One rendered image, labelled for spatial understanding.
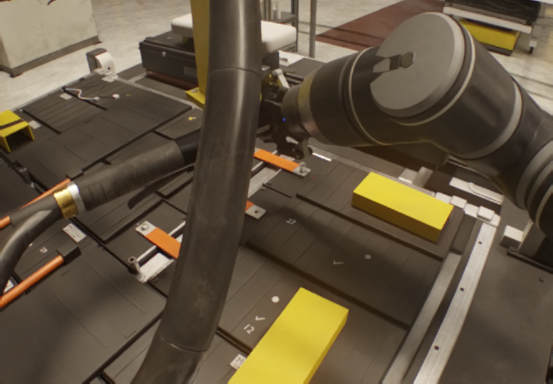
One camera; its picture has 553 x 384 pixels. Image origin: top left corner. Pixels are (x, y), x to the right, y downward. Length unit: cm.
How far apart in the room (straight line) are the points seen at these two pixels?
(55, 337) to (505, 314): 73
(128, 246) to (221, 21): 51
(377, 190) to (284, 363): 35
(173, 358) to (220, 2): 18
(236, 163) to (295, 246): 44
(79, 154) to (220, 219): 75
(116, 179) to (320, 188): 37
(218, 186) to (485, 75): 26
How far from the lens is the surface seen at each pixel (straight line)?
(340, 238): 64
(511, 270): 87
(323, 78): 45
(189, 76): 113
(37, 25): 509
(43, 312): 63
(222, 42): 21
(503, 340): 76
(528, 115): 44
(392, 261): 62
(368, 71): 40
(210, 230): 19
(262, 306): 55
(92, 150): 92
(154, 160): 55
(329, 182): 74
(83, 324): 58
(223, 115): 20
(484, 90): 36
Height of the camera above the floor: 146
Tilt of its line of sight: 37 degrees down
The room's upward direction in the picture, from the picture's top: 1 degrees counter-clockwise
